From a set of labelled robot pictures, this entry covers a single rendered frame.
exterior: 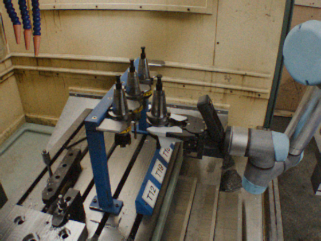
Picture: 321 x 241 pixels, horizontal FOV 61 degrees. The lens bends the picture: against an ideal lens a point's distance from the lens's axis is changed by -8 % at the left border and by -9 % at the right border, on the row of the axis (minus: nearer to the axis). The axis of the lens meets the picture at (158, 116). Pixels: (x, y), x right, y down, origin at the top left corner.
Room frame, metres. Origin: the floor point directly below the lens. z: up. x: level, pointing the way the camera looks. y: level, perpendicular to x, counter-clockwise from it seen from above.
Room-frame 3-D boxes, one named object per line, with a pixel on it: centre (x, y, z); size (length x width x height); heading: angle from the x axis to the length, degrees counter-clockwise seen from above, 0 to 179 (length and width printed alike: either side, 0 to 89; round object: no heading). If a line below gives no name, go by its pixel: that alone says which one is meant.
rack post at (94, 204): (0.63, 0.17, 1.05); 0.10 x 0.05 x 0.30; 76
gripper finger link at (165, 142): (0.62, -0.02, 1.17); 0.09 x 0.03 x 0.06; 90
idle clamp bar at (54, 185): (0.71, 0.32, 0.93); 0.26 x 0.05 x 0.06; 171
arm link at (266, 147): (0.59, -0.28, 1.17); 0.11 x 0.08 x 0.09; 76
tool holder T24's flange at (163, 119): (0.65, 0.00, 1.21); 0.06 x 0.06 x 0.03
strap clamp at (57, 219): (0.53, 0.26, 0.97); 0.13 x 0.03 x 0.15; 166
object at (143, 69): (0.88, 0.05, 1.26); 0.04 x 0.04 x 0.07
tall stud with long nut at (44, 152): (0.74, 0.38, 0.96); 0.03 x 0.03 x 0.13
